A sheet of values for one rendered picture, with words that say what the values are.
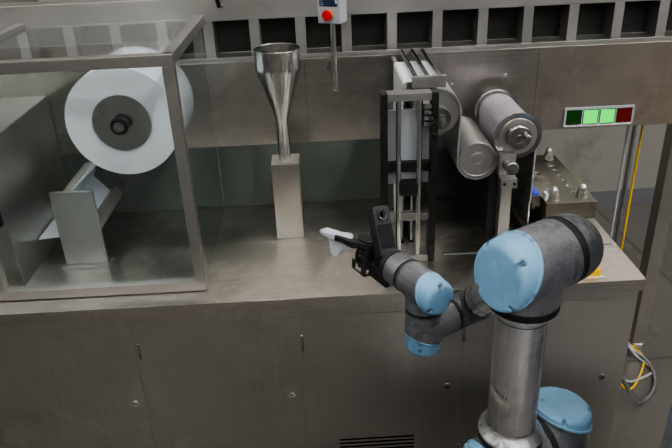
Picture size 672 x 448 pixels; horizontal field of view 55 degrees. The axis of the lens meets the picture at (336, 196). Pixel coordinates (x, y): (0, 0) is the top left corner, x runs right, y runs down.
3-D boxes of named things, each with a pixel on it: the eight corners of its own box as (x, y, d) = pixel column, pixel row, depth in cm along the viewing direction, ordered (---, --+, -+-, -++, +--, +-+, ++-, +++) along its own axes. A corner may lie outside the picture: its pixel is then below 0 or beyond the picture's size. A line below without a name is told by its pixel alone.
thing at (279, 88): (269, 243, 216) (253, 74, 191) (271, 223, 228) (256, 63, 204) (311, 241, 216) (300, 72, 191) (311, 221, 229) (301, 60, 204)
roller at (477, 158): (457, 179, 204) (459, 143, 199) (442, 149, 227) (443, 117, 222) (495, 177, 204) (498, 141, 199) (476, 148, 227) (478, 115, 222)
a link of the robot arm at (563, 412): (600, 458, 129) (609, 406, 123) (552, 489, 123) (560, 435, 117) (552, 420, 138) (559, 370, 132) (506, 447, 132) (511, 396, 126)
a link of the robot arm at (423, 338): (460, 345, 140) (462, 303, 135) (419, 364, 135) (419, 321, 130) (437, 327, 146) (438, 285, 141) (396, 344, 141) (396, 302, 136)
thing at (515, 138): (502, 136, 196) (524, 121, 194) (501, 134, 198) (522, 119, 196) (515, 154, 199) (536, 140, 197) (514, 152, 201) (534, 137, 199)
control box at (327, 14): (315, 24, 184) (313, -13, 179) (325, 20, 189) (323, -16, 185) (337, 25, 181) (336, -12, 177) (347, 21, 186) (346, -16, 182)
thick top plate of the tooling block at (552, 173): (545, 220, 207) (547, 203, 205) (510, 171, 244) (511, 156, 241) (594, 218, 208) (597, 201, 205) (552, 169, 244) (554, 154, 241)
